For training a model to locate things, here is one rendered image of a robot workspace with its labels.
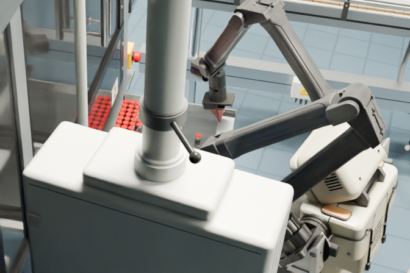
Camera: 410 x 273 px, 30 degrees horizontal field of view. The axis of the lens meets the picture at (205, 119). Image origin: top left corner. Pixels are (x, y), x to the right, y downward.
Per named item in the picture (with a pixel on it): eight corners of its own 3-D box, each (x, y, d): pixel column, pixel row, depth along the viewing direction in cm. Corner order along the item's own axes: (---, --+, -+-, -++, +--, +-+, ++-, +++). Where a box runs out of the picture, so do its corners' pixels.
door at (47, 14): (32, 219, 180) (13, 3, 143) (84, 100, 216) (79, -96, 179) (35, 220, 180) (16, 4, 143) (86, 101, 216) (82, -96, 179)
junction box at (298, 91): (290, 97, 351) (293, 81, 345) (290, 91, 354) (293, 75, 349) (316, 101, 350) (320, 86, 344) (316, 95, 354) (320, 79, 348)
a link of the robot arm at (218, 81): (216, 76, 246) (228, 68, 249) (201, 69, 250) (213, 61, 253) (217, 94, 250) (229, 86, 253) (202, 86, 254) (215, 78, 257)
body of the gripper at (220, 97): (205, 95, 261) (204, 78, 256) (235, 97, 259) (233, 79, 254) (202, 106, 256) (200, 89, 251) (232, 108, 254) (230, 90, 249)
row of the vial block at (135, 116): (125, 144, 253) (125, 133, 250) (136, 110, 267) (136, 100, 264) (132, 144, 253) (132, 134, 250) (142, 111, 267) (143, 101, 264)
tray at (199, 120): (108, 150, 250) (108, 142, 248) (124, 102, 270) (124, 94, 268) (210, 165, 249) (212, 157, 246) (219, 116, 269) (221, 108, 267)
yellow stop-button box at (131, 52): (110, 67, 272) (110, 50, 268) (115, 55, 278) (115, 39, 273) (130, 70, 272) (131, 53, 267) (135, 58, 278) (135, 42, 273)
